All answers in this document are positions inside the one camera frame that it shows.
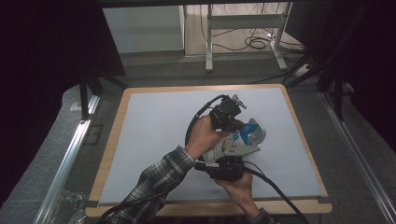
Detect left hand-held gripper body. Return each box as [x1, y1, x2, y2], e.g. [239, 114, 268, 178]
[208, 93, 249, 132]

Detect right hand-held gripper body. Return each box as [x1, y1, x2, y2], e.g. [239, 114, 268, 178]
[194, 144, 262, 183]

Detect white salt bag blue print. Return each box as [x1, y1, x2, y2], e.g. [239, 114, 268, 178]
[214, 122, 261, 157]

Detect person's right hand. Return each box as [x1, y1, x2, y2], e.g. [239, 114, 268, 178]
[214, 172, 261, 218]

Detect person's left hand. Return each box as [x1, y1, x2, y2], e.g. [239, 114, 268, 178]
[185, 115, 230, 161]

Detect white power strip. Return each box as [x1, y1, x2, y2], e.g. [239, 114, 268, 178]
[291, 63, 312, 79]

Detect black stand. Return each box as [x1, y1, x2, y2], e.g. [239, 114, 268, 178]
[285, 50, 348, 122]
[78, 69, 127, 120]

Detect white cabinet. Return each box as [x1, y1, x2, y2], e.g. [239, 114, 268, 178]
[102, 6, 185, 54]

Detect black floor socket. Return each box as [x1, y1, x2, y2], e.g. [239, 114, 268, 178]
[83, 123, 105, 147]

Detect clear plastic bag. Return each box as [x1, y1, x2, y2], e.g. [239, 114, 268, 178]
[57, 189, 87, 224]

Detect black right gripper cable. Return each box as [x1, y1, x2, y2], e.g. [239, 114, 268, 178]
[242, 161, 311, 224]

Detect black floor cables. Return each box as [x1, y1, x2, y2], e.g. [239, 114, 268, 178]
[214, 26, 307, 53]

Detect white desk frame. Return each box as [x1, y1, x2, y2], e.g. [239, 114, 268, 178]
[205, 3, 290, 73]

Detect metal floor rail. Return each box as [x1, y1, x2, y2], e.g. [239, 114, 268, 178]
[33, 94, 101, 224]
[319, 91, 396, 223]

